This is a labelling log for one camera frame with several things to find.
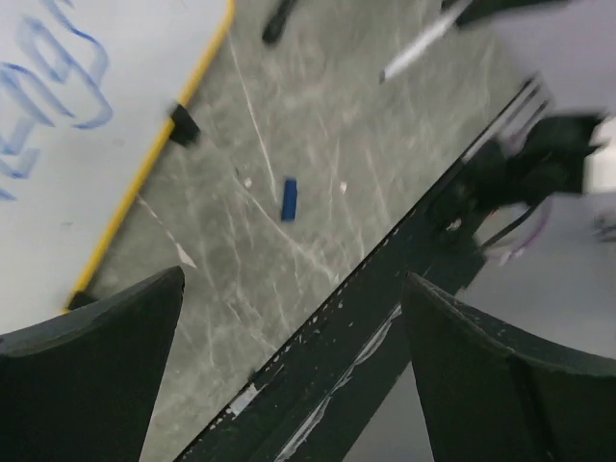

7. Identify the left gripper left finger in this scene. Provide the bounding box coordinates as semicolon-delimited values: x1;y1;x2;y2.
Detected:
1;267;185;461

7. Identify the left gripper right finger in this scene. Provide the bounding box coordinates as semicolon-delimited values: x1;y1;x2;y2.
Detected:
401;273;615;461

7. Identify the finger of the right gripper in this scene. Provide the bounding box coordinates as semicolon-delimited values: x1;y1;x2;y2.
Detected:
440;0;567;27

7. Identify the blue whiteboard marker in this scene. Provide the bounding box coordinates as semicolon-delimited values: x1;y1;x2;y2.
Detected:
378;1;471;84

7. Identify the blue marker cap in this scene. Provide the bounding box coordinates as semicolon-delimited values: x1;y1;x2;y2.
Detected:
280;178;298;222

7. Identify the yellow framed whiteboard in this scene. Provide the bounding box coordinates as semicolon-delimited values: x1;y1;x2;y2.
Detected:
1;1;235;321

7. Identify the wire easel stand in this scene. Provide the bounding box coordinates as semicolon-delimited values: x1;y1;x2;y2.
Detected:
65;103;201;312

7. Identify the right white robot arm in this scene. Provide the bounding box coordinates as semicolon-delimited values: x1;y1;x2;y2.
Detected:
443;1;615;212

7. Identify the black base crossbar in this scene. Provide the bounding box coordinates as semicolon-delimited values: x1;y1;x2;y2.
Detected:
172;192;487;462

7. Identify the black perforated music stand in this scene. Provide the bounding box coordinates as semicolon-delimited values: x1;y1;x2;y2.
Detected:
262;0;297;45

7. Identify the aluminium frame rail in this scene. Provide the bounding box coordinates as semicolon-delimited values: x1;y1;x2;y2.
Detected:
459;74;552;162

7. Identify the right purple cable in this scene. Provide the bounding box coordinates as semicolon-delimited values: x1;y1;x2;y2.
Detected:
480;134;554;266

